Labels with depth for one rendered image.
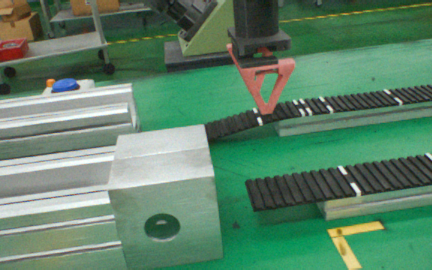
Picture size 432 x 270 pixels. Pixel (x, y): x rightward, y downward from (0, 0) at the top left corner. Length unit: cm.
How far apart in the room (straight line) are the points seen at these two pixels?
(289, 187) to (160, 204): 14
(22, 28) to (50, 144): 501
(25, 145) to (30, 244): 20
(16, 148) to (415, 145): 51
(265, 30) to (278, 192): 21
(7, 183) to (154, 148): 15
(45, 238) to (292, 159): 31
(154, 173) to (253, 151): 23
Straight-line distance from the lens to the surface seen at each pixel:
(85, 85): 72
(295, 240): 42
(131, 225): 37
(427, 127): 64
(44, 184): 45
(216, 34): 100
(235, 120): 59
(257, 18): 52
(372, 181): 44
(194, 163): 36
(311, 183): 43
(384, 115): 64
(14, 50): 356
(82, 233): 38
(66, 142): 55
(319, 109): 59
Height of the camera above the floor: 106
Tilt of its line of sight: 28 degrees down
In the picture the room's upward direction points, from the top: 6 degrees counter-clockwise
